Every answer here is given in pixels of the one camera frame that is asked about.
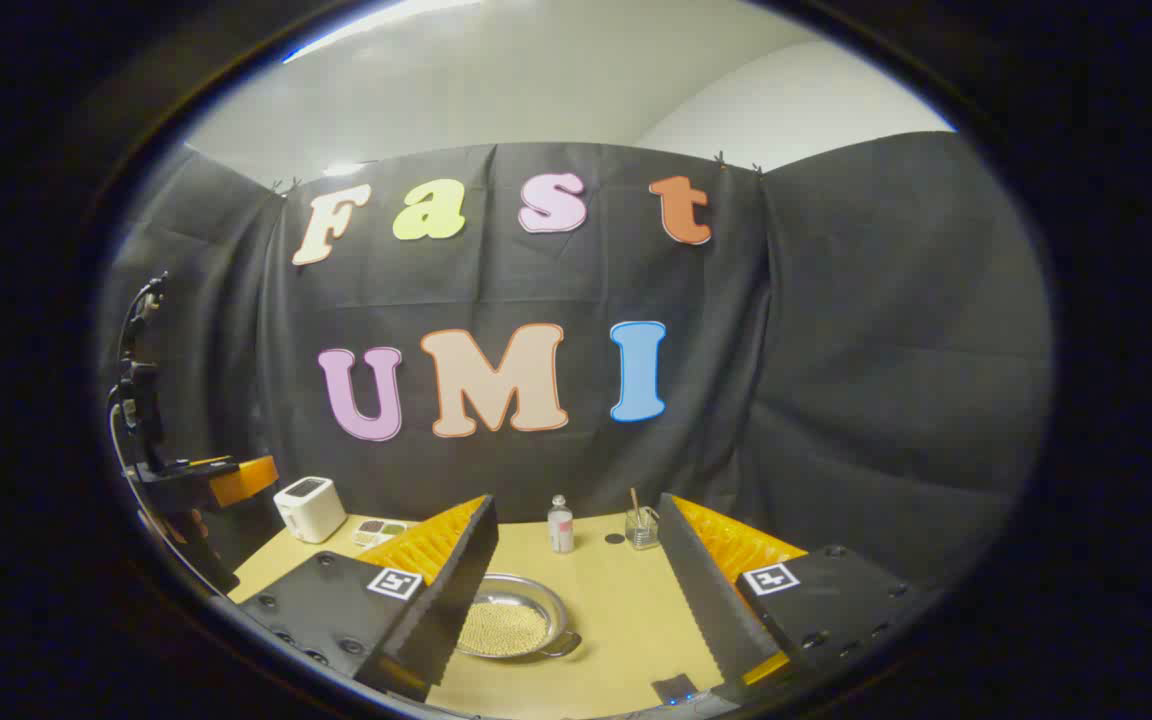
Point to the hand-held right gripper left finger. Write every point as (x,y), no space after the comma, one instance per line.
(456,570)

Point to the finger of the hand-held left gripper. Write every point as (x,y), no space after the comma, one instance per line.
(241,480)

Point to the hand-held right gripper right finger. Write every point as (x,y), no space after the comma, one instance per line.
(701,580)

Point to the silver pot with beans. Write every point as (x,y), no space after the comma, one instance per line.
(511,625)

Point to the white toaster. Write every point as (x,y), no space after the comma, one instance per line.
(308,508)

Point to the white divided bean dish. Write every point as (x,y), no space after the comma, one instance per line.
(378,532)

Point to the wooden stick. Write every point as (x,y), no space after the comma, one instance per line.
(635,500)

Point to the small black box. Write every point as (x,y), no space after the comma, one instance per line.
(676,688)

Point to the clear bottle with pink label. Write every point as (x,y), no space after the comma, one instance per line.
(561,530)

